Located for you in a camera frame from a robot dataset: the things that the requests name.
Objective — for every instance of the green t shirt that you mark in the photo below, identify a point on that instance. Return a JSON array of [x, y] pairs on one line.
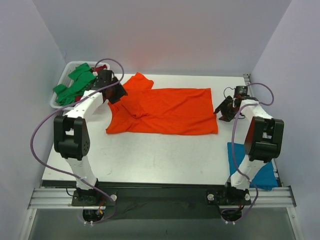
[[81, 77]]

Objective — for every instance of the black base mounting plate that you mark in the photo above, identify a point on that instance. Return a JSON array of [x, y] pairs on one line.
[[148, 201]]

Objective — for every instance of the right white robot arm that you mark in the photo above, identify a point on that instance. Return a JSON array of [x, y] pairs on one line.
[[263, 140]]

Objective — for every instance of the blue folded t shirt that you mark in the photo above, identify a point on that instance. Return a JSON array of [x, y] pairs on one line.
[[264, 179]]

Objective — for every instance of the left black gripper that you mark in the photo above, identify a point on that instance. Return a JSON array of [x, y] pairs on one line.
[[117, 90]]

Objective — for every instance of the orange t shirt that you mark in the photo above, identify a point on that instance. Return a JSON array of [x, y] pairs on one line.
[[169, 111]]

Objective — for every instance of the white plastic basket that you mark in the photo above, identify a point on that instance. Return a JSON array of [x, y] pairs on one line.
[[66, 81]]

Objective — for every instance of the aluminium frame rail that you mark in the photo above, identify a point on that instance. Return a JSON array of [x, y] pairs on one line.
[[262, 144]]

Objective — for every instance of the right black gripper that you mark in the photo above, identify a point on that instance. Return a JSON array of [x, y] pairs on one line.
[[227, 109]]

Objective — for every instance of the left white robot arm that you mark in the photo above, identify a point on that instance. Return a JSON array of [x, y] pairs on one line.
[[71, 137]]

